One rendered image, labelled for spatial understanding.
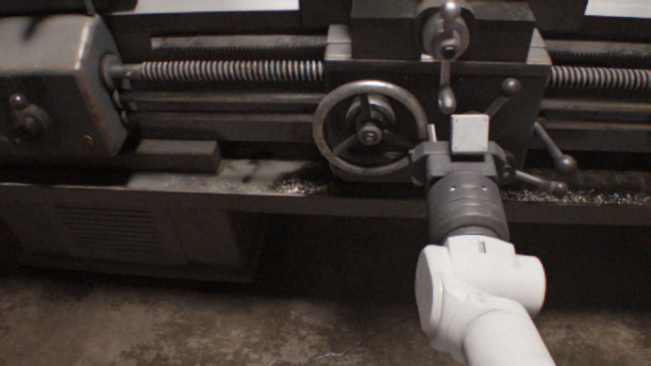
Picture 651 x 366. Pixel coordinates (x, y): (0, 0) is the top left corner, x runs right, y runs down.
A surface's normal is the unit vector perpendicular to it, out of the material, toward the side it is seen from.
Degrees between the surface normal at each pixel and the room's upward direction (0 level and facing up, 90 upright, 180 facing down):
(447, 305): 53
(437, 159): 3
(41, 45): 32
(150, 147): 0
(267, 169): 0
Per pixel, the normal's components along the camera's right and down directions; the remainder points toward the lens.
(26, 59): -0.09, -0.26
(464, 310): -0.57, -0.20
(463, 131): -0.13, 0.22
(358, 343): -0.04, -0.73
